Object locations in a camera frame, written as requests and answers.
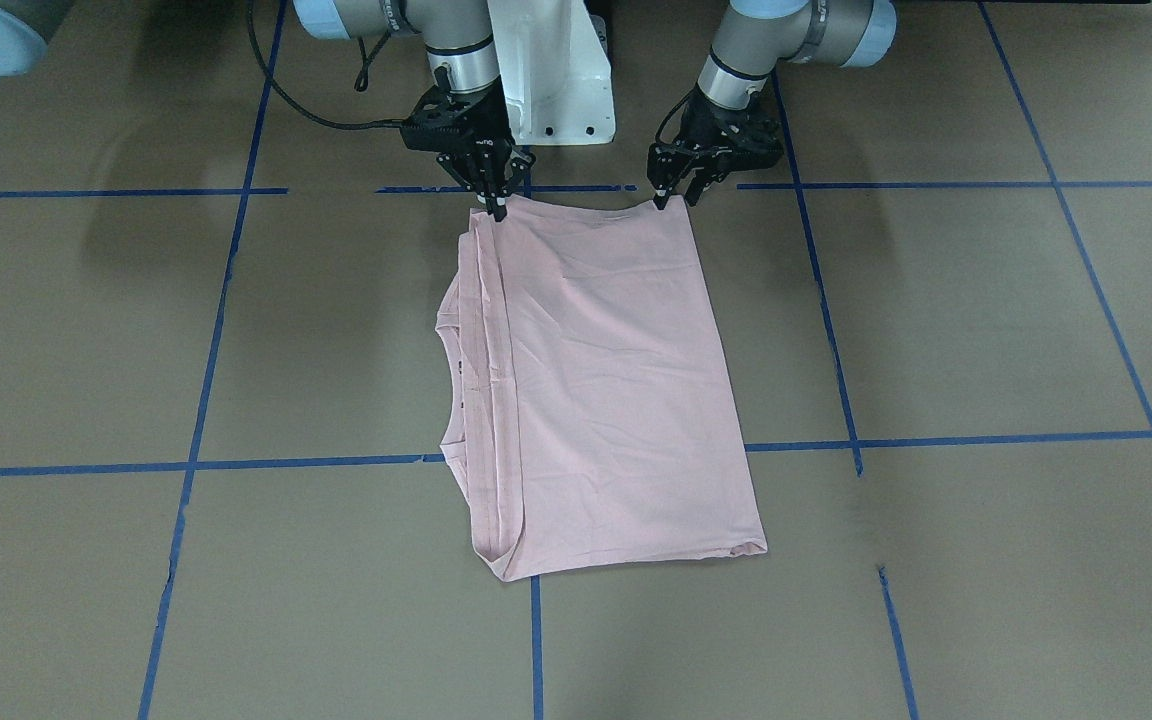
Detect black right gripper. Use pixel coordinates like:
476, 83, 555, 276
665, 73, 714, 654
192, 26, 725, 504
399, 85, 536, 223

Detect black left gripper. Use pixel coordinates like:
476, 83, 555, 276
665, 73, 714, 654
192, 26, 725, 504
647, 88, 785, 211

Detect pink Snoopy t-shirt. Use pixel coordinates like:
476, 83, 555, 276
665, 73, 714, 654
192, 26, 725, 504
435, 197, 768, 582

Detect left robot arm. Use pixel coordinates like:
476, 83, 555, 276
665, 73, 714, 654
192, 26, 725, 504
646, 1, 899, 210

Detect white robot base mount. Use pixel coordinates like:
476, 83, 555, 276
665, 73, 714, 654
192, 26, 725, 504
488, 1, 617, 147

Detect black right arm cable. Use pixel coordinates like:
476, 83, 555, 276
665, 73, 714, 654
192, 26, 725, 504
247, 0, 407, 132

